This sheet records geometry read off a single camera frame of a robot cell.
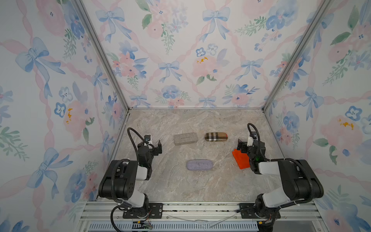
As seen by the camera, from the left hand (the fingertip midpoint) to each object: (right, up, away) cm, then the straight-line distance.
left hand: (153, 140), depth 92 cm
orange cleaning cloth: (+57, -12, -1) cm, 58 cm away
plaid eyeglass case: (+42, +2, +7) cm, 42 cm away
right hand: (+61, +1, +2) cm, 61 cm away
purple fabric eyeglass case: (+29, -14, -6) cm, 33 cm away
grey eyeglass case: (+20, +1, +6) cm, 21 cm away
